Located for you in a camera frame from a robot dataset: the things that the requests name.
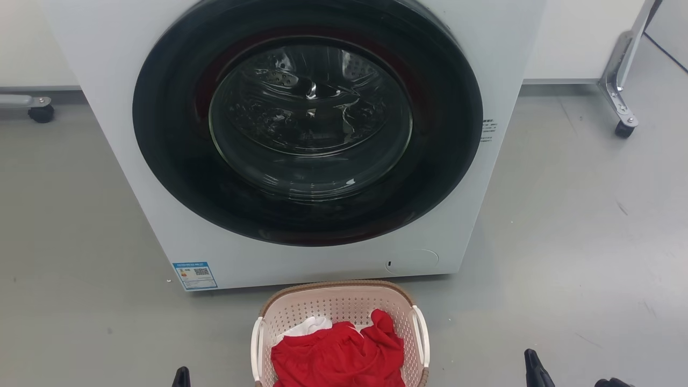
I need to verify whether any red garment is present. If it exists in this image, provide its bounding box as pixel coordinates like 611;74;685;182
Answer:
270;309;406;387

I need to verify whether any white garment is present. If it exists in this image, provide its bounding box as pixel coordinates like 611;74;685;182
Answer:
277;316;333;340

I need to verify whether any round black washing machine door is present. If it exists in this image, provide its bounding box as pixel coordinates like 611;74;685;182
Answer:
132;0;483;247

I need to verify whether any beige perforated plastic laundry basket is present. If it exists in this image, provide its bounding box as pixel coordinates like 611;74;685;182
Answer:
250;279;431;387

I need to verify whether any round white filter cover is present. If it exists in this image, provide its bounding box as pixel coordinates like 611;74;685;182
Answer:
384;248;440;275

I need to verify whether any grey metal stand leg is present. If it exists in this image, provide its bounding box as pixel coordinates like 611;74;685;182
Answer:
0;94;53;110
598;0;664;128

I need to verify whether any blue energy label sticker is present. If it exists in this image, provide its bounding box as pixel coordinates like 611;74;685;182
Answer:
172;261;219;291

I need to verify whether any white front-load washing machine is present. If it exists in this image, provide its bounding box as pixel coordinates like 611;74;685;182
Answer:
46;0;546;292

